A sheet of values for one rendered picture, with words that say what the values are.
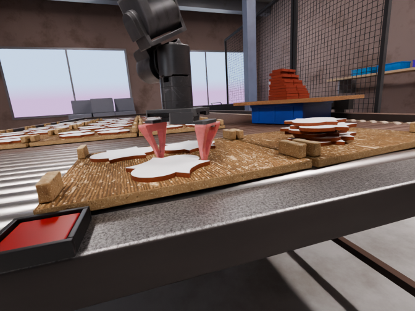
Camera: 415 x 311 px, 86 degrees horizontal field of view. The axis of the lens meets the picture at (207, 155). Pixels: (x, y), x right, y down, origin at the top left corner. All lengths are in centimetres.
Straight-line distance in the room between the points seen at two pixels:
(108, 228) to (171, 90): 24
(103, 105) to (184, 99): 467
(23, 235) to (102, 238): 7
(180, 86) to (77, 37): 592
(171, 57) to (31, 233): 30
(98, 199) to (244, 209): 18
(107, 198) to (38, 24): 622
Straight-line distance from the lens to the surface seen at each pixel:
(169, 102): 40
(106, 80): 605
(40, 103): 625
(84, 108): 552
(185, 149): 52
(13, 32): 654
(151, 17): 39
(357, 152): 51
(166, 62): 41
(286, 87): 139
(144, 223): 27
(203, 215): 27
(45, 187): 33
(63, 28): 636
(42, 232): 28
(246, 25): 256
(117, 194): 31
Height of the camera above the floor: 104
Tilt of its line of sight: 13 degrees down
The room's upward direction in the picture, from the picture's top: 4 degrees counter-clockwise
